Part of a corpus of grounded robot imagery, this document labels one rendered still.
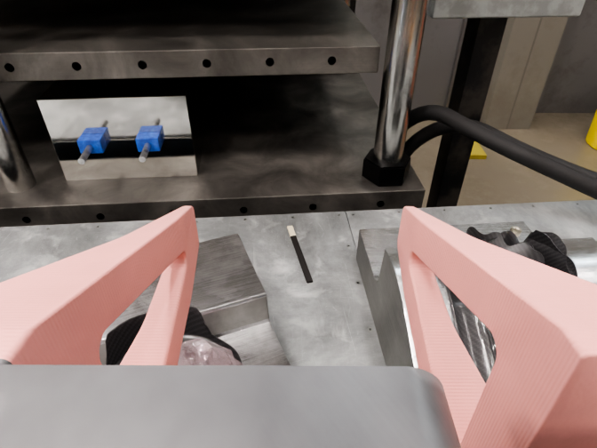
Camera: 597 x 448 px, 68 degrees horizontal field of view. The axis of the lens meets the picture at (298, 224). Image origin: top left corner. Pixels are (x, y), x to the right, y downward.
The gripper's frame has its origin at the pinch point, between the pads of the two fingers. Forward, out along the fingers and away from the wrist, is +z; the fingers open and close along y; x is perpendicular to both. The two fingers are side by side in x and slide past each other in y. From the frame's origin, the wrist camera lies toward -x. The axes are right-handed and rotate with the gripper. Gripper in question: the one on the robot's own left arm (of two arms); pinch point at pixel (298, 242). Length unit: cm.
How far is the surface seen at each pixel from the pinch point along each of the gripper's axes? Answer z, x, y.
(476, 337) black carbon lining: 20.5, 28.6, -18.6
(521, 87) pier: 263, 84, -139
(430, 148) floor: 237, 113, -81
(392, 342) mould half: 23.8, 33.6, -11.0
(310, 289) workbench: 37, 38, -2
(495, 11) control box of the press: 83, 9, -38
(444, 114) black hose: 70, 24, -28
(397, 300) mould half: 24.6, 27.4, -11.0
